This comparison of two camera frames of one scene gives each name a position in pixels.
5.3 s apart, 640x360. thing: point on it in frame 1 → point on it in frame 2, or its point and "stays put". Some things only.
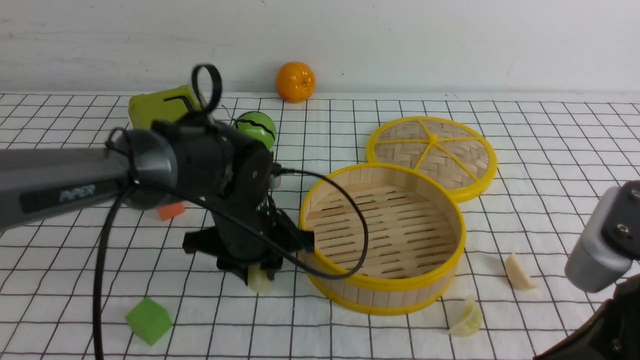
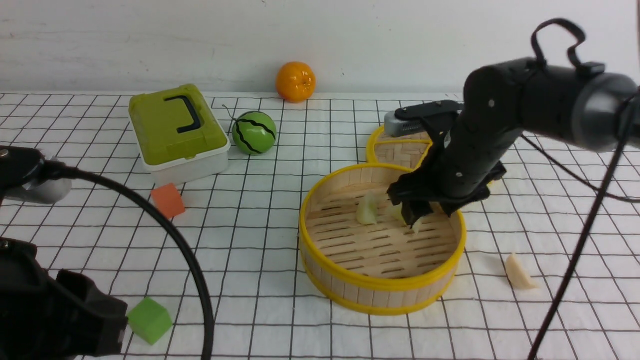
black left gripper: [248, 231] → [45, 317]
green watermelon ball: [257, 125] stays put
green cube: [149, 320] stays put
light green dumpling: [259, 281] → [367, 211]
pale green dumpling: [470, 323] → [398, 211]
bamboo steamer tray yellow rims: [417, 229] stays put
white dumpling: [517, 275] stays put
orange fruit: [295, 82] stays put
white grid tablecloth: [160, 300] stays put
